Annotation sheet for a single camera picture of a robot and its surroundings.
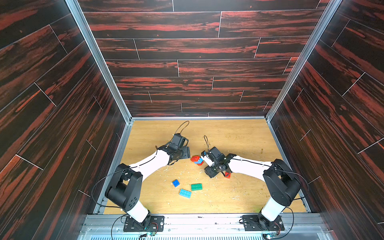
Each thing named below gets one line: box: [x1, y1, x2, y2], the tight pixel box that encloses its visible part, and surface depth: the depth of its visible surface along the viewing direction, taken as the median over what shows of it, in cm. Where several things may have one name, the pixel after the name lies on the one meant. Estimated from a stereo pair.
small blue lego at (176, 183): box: [172, 179, 180, 188], surface depth 88 cm
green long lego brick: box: [191, 183, 203, 191], surface depth 86 cm
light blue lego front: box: [179, 188, 192, 199], surface depth 84 cm
